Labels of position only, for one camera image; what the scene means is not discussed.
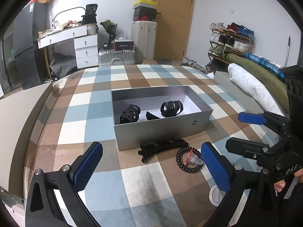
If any grey bed footboard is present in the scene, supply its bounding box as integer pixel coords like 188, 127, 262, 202
1, 82, 53, 199

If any blue plaid blanket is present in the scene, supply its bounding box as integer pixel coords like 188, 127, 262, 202
244, 53, 285, 82

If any silver aluminium suitcase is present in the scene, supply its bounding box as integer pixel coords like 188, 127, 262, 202
98, 50, 136, 67

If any shoe rack with shoes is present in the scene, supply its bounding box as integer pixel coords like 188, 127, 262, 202
205, 23, 255, 73

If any black refrigerator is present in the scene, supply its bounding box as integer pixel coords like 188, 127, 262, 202
13, 2, 49, 90

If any white rolled blanket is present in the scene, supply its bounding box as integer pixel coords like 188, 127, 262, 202
227, 63, 287, 116

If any white desk with drawers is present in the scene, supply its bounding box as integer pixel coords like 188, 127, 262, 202
37, 24, 99, 69

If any black box on suitcase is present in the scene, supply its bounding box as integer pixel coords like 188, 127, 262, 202
113, 40, 134, 51

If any yellow lid shoe box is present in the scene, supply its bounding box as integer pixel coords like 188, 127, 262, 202
133, 0, 157, 9

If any grey cardboard box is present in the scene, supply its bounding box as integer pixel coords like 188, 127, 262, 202
111, 86, 213, 151

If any black claw clip in box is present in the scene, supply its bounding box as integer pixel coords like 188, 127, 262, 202
160, 100, 183, 117
120, 104, 141, 124

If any black claw clip in box left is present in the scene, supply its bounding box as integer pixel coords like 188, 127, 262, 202
120, 104, 141, 124

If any black red shoe box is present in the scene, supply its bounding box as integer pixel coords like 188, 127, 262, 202
133, 6, 157, 22

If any black bead bracelet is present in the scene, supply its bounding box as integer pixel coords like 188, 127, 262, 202
175, 146, 205, 174

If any glass door cabinet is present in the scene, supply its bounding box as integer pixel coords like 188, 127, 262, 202
1, 24, 20, 94

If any wooden door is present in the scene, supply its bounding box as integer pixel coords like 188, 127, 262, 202
153, 0, 195, 61

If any black claw clip in box right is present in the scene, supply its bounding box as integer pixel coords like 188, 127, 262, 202
160, 100, 183, 117

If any dark flower bouquet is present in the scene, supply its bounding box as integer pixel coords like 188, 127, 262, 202
100, 19, 118, 38

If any olive green blanket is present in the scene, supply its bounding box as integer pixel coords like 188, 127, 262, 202
223, 53, 290, 114

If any white round pin badge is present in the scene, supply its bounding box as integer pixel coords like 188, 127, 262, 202
209, 185, 226, 207

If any large black hair claw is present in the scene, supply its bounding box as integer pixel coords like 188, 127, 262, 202
138, 139, 188, 163

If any black bag on desk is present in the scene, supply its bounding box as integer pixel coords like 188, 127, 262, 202
82, 4, 98, 25

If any white upright suitcase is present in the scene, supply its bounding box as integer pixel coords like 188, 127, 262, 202
130, 21, 157, 65

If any person's right hand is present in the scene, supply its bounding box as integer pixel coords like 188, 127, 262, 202
274, 169, 303, 194

